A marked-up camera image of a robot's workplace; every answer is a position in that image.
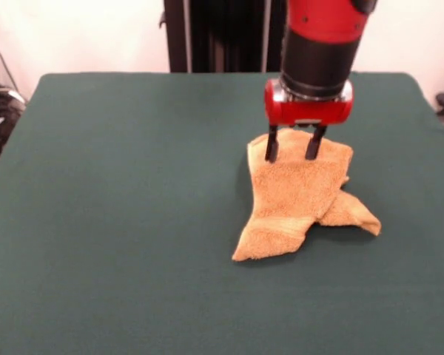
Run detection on dark green table cloth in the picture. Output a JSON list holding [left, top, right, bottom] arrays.
[[0, 72, 444, 355]]

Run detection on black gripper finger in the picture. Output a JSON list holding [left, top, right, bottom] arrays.
[[264, 124, 280, 164], [304, 124, 326, 161]]

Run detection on black cable pile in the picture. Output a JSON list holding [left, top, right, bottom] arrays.
[[0, 88, 27, 160]]

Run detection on orange terry towel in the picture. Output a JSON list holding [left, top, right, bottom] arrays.
[[232, 127, 383, 263]]

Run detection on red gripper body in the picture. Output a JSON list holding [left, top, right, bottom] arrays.
[[263, 78, 355, 129]]

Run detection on white cable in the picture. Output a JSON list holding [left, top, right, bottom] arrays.
[[0, 87, 27, 105]]

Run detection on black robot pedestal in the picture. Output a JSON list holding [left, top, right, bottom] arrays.
[[159, 0, 289, 74]]

